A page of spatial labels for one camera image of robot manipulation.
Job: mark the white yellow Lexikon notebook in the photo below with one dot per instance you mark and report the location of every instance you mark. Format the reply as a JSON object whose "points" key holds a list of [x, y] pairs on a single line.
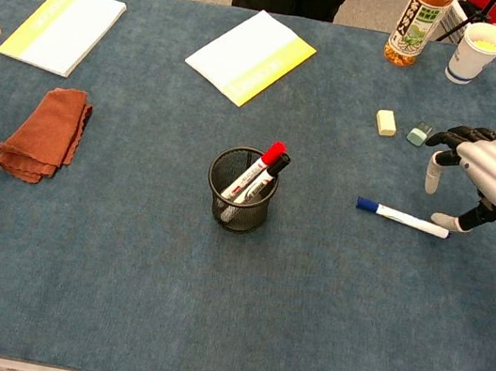
{"points": [[246, 52], [69, 32]]}

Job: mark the folded brown cloth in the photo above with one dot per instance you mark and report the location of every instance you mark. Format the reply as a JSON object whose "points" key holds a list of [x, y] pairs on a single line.
{"points": [[42, 137]]}

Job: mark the black round cup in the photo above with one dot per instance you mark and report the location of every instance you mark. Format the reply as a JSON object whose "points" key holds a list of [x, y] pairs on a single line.
{"points": [[246, 223]]}

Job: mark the pale yellow eraser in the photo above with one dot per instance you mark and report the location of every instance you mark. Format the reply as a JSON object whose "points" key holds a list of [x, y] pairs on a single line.
{"points": [[386, 123]]}

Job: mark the blue felt table mat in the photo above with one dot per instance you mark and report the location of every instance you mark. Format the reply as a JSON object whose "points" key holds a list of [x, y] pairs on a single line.
{"points": [[227, 310]]}

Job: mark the red whiteboard marker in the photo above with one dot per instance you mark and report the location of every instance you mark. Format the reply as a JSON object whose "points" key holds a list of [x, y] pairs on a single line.
{"points": [[273, 152]]}

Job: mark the black whiteboard marker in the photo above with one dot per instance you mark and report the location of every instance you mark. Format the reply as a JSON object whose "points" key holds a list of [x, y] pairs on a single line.
{"points": [[279, 164]]}

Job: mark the white paper cup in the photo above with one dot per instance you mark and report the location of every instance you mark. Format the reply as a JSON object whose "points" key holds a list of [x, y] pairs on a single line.
{"points": [[469, 60]]}

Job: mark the blue whiteboard marker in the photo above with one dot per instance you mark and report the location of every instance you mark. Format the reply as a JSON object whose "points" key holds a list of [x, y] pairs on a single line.
{"points": [[400, 216]]}

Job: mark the amber tea bottle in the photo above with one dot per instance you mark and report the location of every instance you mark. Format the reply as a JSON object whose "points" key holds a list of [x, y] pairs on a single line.
{"points": [[414, 32]]}

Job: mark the black tripod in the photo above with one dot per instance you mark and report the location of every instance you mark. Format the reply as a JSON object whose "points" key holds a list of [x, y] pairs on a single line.
{"points": [[471, 18]]}

